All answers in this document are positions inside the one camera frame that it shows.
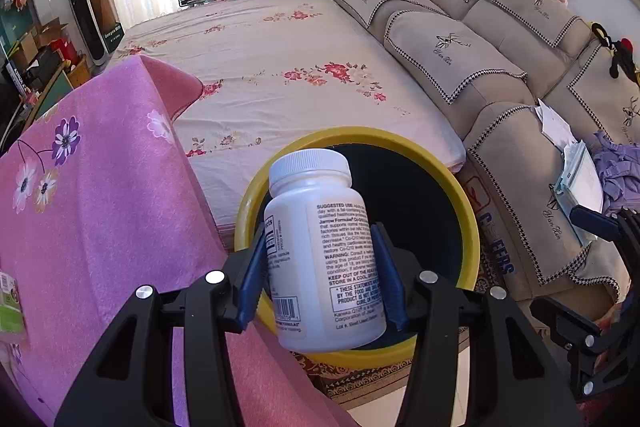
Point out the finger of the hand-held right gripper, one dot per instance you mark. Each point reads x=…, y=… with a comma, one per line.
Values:
x=592, y=221
x=600, y=357

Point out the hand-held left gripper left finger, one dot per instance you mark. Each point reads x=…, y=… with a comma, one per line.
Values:
x=252, y=277

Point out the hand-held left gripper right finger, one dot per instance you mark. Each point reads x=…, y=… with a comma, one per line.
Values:
x=387, y=277

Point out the black bin with yellow rim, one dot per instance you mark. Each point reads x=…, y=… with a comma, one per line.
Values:
x=420, y=207

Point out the white pill bottle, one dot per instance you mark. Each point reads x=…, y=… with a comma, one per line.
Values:
x=320, y=232

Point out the green white box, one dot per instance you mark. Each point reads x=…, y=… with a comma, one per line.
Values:
x=10, y=317

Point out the clear plastic pouch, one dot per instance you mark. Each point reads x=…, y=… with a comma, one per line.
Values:
x=582, y=187

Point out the purple cloth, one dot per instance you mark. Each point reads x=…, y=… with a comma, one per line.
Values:
x=620, y=167

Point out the white paper sheets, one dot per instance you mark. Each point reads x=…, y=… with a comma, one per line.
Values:
x=555, y=127

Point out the pink floral tablecloth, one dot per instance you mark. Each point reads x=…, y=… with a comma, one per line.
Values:
x=100, y=217

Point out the black red mouse plush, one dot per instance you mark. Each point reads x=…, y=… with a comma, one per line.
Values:
x=620, y=52

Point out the beige sofa with covers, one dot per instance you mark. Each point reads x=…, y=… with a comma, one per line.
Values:
x=450, y=67

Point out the teal and yellow TV cabinet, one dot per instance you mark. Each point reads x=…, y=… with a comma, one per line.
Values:
x=50, y=92

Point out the dark green box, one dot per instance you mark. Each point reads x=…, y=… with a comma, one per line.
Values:
x=114, y=37

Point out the black tower fan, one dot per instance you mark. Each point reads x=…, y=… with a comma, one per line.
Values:
x=85, y=22

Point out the open cardboard boxes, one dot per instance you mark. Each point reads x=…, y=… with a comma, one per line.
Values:
x=40, y=39

